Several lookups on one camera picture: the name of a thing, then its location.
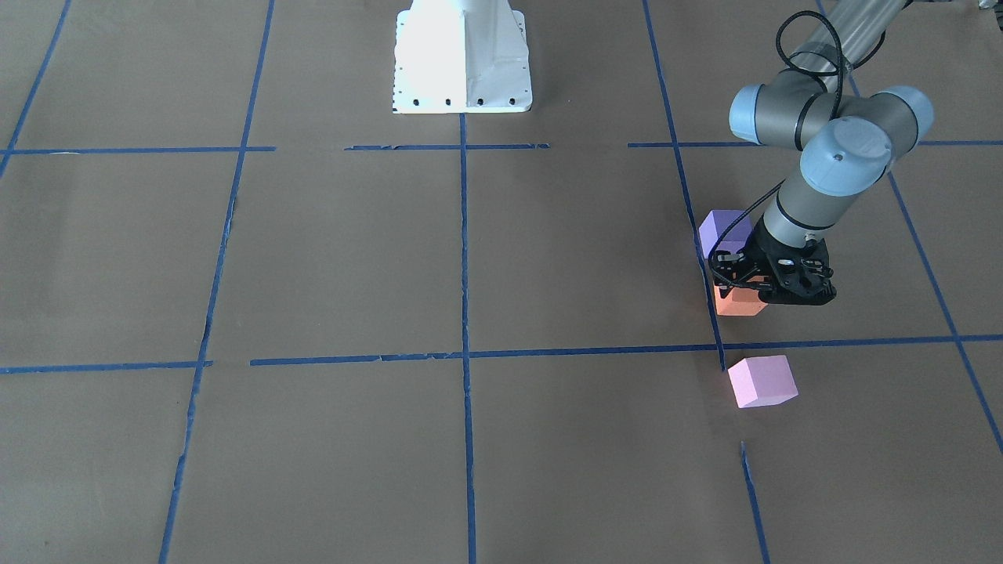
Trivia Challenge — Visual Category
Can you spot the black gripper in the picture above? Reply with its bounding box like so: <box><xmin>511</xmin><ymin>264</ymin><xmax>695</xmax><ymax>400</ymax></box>
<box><xmin>708</xmin><ymin>226</ymin><xmax>837</xmax><ymax>305</ymax></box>

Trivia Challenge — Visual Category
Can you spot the orange foam block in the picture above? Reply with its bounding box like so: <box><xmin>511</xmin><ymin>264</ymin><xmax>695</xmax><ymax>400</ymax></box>
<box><xmin>713</xmin><ymin>284</ymin><xmax>768</xmax><ymax>316</ymax></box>

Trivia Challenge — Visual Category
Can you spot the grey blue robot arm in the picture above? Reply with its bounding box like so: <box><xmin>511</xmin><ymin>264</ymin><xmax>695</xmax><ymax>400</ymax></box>
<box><xmin>705</xmin><ymin>1</ymin><xmax>935</xmax><ymax>306</ymax></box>

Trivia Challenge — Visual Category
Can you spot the purple foam block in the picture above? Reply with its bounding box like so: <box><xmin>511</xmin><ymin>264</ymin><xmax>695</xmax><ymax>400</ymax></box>
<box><xmin>699</xmin><ymin>208</ymin><xmax>753</xmax><ymax>259</ymax></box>

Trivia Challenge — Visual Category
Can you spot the pink foam block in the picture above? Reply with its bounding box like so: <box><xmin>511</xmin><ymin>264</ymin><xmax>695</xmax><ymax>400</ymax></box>
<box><xmin>727</xmin><ymin>356</ymin><xmax>799</xmax><ymax>408</ymax></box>

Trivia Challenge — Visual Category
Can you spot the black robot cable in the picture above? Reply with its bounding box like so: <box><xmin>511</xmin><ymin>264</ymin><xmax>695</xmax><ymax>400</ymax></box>
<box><xmin>708</xmin><ymin>10</ymin><xmax>855</xmax><ymax>271</ymax></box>

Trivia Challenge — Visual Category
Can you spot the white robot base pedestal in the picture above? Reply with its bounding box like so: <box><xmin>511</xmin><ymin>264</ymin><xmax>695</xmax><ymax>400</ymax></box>
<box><xmin>392</xmin><ymin>1</ymin><xmax>534</xmax><ymax>114</ymax></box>

